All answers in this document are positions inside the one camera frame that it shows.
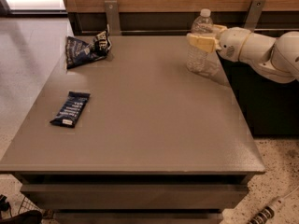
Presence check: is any white power strip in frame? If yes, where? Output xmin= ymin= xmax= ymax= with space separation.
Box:
xmin=247 ymin=197 xmax=285 ymax=224

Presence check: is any wire basket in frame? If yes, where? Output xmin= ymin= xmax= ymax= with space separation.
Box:
xmin=18 ymin=197 xmax=41 ymax=214

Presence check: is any left metal wall bracket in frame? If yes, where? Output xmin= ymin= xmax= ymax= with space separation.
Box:
xmin=105 ymin=0 xmax=121 ymax=35

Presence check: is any metal wall bracket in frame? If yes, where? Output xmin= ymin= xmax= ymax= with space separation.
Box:
xmin=105 ymin=0 xmax=121 ymax=35
xmin=244 ymin=0 xmax=266 ymax=32

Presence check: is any crumpled dark blue chip bag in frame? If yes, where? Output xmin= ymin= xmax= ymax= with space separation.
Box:
xmin=65 ymin=29 xmax=112 ymax=69

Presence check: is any black object bottom left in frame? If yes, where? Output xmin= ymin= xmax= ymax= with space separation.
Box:
xmin=0 ymin=194 xmax=42 ymax=224

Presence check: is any clear plastic water bottle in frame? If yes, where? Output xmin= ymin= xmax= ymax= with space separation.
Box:
xmin=187 ymin=8 xmax=213 ymax=73

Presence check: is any grey drawer cabinet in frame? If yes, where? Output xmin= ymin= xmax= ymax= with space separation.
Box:
xmin=1 ymin=36 xmax=265 ymax=224

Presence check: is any right metal wall bracket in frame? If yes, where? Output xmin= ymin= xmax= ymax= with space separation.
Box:
xmin=244 ymin=0 xmax=266 ymax=32

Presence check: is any dark blue rxbar wrapper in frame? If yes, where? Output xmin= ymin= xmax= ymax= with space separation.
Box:
xmin=50 ymin=91 xmax=90 ymax=128

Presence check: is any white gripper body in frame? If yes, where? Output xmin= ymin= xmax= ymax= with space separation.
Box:
xmin=218 ymin=27 xmax=251 ymax=62

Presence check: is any horizontal metal rail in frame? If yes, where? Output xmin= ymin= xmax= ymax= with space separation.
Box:
xmin=81 ymin=28 xmax=299 ymax=36

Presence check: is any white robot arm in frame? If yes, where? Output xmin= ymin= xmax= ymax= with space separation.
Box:
xmin=187 ymin=25 xmax=299 ymax=84

